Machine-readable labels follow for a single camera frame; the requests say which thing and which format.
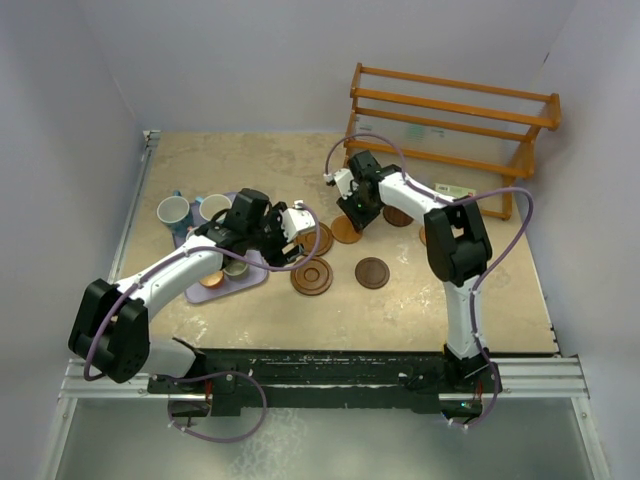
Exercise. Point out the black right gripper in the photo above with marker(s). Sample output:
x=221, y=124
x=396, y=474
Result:
x=365, y=220

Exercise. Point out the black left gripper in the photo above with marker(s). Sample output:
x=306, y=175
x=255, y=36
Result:
x=275, y=256

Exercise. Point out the large brown ringed coaster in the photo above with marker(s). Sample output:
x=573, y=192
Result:
x=308, y=241

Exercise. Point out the large brown grooved coaster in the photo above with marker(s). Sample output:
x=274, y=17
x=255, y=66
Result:
x=313, y=278

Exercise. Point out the dark wood coaster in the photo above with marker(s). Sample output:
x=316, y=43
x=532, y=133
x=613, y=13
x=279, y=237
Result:
x=396, y=217

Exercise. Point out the dark walnut coaster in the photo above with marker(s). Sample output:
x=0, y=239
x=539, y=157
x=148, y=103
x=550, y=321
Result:
x=372, y=273

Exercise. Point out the light orange wood coaster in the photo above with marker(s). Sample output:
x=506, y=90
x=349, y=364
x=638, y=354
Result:
x=423, y=235

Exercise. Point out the light blue mug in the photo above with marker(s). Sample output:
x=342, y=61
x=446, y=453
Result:
x=210, y=205

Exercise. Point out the large blue mug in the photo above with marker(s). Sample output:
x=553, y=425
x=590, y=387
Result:
x=175, y=213

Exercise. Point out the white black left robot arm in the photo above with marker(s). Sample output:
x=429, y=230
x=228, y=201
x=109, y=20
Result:
x=111, y=332

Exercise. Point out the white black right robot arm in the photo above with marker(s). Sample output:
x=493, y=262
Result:
x=457, y=250

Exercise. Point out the olive green cup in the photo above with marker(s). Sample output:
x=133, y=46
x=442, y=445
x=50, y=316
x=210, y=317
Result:
x=236, y=270

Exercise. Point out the orange brown cup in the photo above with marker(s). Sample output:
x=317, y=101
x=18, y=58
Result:
x=213, y=281

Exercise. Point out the lavender plastic tray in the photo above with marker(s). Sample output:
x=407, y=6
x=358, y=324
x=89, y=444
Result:
x=196, y=294

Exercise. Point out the green white box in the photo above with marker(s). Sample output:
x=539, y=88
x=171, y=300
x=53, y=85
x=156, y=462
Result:
x=454, y=191

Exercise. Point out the wooden shelf rack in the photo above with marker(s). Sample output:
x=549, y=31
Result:
x=472, y=134

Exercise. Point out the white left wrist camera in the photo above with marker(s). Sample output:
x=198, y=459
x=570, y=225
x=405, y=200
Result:
x=297, y=220

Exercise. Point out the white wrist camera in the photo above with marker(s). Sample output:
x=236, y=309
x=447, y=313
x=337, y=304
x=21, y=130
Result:
x=342, y=180
x=297, y=220

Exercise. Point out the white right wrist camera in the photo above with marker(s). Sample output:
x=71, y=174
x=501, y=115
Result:
x=342, y=180

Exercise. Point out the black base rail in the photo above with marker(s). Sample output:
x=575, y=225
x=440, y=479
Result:
x=229, y=380

